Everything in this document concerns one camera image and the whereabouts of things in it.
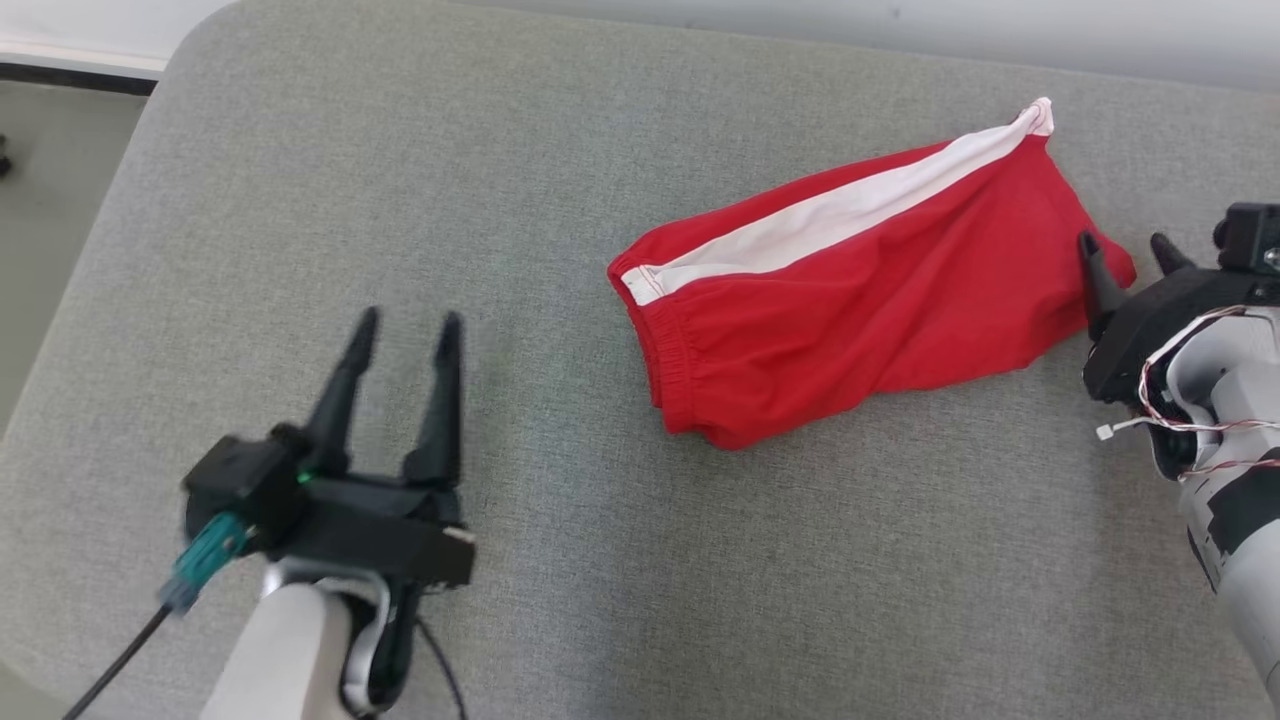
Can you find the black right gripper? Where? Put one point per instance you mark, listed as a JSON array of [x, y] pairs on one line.
[[1140, 330]]

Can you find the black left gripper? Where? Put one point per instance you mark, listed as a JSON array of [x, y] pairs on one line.
[[390, 530]]

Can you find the red shorts white stripe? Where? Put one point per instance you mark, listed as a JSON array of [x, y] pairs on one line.
[[850, 320]]

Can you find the grey fabric sofa cushion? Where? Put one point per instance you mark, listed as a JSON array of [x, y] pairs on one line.
[[600, 550]]

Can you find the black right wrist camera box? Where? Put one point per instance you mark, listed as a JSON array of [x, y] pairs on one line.
[[1250, 238]]

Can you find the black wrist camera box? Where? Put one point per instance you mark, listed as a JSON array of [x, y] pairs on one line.
[[240, 480], [1250, 238]]

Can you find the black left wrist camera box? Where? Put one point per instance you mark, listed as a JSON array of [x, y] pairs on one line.
[[240, 480]]

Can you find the teal left camera plug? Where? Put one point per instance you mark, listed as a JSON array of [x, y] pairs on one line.
[[205, 560]]

